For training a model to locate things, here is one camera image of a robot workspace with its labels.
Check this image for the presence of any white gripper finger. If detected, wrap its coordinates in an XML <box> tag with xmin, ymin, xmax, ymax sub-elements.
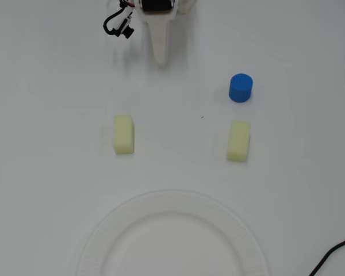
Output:
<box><xmin>145</xmin><ymin>17</ymin><xmax>174</xmax><ymax>68</ymax></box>
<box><xmin>177</xmin><ymin>0</ymin><xmax>197</xmax><ymax>14</ymax></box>

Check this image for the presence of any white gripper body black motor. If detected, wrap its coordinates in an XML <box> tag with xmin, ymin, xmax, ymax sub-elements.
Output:
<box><xmin>136</xmin><ymin>0</ymin><xmax>179</xmax><ymax>22</ymax></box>

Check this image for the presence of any pale yellow sponge block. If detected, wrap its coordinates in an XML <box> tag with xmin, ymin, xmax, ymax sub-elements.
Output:
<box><xmin>113</xmin><ymin>114</ymin><xmax>135</xmax><ymax>155</ymax></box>
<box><xmin>226</xmin><ymin>120</ymin><xmax>251</xmax><ymax>164</ymax></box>

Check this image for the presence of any blue ribbed cylinder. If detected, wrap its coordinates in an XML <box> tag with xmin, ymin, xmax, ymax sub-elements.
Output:
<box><xmin>228</xmin><ymin>73</ymin><xmax>254</xmax><ymax>103</ymax></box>

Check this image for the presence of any white paper plate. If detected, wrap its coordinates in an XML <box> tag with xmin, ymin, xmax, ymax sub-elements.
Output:
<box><xmin>74</xmin><ymin>189</ymin><xmax>273</xmax><ymax>276</ymax></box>

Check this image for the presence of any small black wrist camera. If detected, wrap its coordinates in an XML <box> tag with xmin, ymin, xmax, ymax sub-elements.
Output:
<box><xmin>119</xmin><ymin>17</ymin><xmax>135</xmax><ymax>40</ymax></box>

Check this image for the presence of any black camera cable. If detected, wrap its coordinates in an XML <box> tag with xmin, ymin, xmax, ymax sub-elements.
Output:
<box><xmin>103</xmin><ymin>0</ymin><xmax>135</xmax><ymax>37</ymax></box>

